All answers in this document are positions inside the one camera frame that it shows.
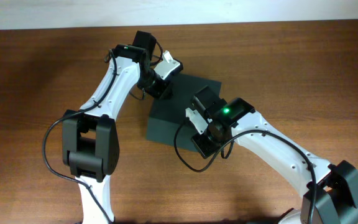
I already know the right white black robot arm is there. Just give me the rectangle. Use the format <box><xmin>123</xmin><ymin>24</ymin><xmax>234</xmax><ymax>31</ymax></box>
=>
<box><xmin>185</xmin><ymin>86</ymin><xmax>358</xmax><ymax>224</ymax></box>

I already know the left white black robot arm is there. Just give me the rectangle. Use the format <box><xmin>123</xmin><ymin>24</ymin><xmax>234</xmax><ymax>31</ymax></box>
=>
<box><xmin>59</xmin><ymin>31</ymin><xmax>183</xmax><ymax>223</ymax></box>

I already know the black cardboard box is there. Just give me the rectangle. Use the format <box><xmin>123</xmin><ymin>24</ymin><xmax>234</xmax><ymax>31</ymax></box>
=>
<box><xmin>146</xmin><ymin>73</ymin><xmax>222</xmax><ymax>146</ymax></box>

